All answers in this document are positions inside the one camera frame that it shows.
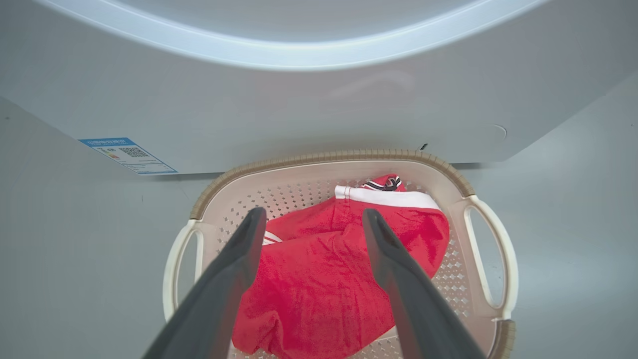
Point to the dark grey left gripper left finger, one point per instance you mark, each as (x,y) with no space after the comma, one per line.
(214,309)

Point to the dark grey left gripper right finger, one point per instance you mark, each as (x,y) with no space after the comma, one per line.
(418,314)

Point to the red and white garment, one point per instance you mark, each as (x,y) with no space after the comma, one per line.
(319,289)

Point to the cream perforated laundry basket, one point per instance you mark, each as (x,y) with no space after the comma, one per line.
(463,259)

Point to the white front-loading washing machine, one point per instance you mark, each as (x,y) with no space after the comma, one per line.
(299,109)

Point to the blue energy label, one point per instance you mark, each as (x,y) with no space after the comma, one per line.
(127,154)

